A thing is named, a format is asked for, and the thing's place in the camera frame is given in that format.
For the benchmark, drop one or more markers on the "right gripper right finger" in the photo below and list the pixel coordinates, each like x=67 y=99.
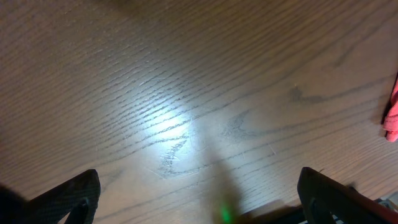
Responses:
x=323 y=198

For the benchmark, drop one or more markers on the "red t-shirt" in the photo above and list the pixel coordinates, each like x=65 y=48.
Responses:
x=390 y=119

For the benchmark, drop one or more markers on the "black t-shirt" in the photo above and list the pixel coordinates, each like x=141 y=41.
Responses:
x=12 y=207

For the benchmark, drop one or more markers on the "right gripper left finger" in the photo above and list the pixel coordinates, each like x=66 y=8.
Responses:
x=76 y=199

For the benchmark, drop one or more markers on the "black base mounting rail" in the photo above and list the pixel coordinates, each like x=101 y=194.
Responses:
x=389 y=202

